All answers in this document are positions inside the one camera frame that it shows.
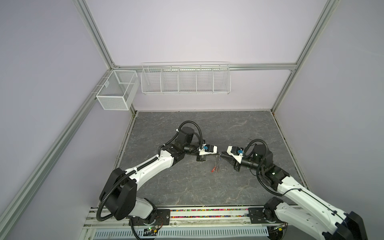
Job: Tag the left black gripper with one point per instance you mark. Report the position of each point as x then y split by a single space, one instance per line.
200 158

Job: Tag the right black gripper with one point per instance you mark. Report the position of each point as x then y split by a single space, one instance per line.
236 164

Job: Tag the metal keyring with shoe plate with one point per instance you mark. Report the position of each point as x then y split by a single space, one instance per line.
217 163

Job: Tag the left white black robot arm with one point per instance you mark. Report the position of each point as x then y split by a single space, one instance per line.
119 199

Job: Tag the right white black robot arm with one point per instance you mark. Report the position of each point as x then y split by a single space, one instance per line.
292 203

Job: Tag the white mesh box basket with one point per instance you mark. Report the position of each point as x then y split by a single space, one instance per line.
118 90

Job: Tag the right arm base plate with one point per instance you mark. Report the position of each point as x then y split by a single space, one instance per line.
266 213

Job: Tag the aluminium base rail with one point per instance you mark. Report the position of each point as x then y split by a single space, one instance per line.
194 216

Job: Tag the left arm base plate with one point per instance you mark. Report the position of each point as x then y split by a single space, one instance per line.
159 217

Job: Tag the white wire basket long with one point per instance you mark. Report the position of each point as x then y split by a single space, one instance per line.
165 78

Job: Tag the white vented cable duct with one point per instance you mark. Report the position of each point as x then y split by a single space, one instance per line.
183 233

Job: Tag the aluminium frame profiles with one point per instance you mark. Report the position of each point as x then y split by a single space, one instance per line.
50 64

